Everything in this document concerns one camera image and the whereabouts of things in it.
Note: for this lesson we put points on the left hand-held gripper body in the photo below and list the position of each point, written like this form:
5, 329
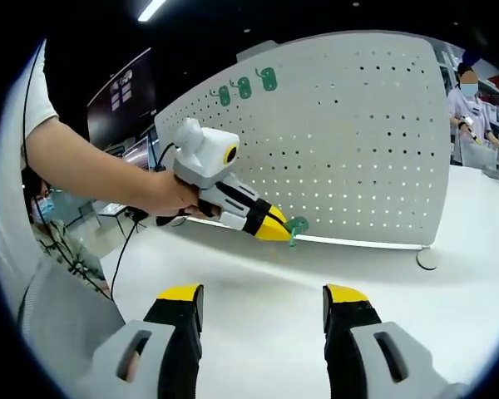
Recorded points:
204, 158

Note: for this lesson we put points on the green hook assembly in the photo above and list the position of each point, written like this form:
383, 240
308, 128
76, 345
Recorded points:
245, 88
224, 96
269, 80
299, 224

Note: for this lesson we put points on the grey mesh office chair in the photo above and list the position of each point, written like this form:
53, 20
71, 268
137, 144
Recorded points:
66, 316

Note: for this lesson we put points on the large dark wall screen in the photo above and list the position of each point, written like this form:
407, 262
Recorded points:
120, 104

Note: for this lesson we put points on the long ceiling strip light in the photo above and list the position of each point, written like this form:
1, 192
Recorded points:
151, 10

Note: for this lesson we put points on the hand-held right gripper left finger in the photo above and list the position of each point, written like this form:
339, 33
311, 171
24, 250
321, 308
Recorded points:
179, 353

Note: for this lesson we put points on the white perforated mounting plate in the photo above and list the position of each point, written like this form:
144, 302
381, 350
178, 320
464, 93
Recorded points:
337, 166

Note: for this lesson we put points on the grey plastic bin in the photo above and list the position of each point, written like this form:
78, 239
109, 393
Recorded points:
480, 160

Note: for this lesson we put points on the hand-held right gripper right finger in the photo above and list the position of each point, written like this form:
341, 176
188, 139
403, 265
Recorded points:
345, 353

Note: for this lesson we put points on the person's left hand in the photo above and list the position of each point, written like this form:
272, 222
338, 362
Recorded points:
174, 195

